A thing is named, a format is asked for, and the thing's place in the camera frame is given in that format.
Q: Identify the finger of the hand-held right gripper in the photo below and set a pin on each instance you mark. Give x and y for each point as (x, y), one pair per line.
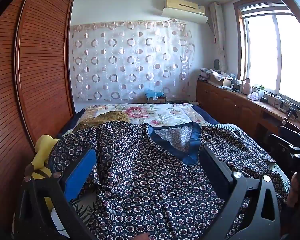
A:
(293, 133)
(282, 143)

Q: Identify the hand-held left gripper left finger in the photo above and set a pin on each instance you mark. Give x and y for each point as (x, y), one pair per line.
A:
(80, 175)

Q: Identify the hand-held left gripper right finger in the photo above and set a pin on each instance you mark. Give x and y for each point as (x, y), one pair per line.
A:
(215, 165)

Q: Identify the navy patterned top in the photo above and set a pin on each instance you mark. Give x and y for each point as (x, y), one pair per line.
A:
(145, 180)

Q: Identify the person's right hand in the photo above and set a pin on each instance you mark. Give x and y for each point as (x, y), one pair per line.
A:
(296, 190)

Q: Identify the person's left hand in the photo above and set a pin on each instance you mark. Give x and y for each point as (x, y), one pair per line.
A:
(140, 237)

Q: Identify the small black tripod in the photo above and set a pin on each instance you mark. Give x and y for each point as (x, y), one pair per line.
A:
(293, 110)

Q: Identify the leaf print bed sheet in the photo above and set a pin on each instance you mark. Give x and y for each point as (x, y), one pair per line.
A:
(82, 205)

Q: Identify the yellow plush toy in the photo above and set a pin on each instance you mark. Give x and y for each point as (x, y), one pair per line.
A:
(43, 150)

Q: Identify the small black box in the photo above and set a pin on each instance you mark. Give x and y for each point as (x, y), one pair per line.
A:
(264, 99)

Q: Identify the green capped bottle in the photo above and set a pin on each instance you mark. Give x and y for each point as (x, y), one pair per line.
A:
(261, 92)

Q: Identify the white cap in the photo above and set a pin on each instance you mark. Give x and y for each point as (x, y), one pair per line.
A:
(253, 96)

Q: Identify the gold patterned cloth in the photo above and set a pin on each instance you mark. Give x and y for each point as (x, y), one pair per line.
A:
(107, 117)

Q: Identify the long wooden cabinet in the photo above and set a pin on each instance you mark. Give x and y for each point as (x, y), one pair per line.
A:
(227, 102)

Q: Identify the floral blanket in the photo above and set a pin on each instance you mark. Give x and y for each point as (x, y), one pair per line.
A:
(165, 112)

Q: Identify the window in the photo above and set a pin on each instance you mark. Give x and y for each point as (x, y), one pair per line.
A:
(285, 55)

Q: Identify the open cardboard box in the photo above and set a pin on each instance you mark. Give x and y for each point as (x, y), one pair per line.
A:
(225, 81)

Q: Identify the box with blue bags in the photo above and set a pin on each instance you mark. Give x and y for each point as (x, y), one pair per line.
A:
(155, 97)

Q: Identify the patterned fabric bundle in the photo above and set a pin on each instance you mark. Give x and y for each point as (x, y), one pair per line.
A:
(205, 72)

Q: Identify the black oval brush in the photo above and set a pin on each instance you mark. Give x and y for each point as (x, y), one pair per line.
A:
(216, 64)

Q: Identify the wooden slatted wardrobe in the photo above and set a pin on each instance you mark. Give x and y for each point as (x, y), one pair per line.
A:
(40, 67)

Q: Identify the pale window curtain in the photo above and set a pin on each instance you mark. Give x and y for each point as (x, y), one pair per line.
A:
(218, 30)

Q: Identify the circle patterned wall curtain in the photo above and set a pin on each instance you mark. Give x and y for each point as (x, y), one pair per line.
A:
(130, 62)

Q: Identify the wall air conditioner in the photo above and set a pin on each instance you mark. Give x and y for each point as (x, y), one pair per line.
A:
(185, 6)

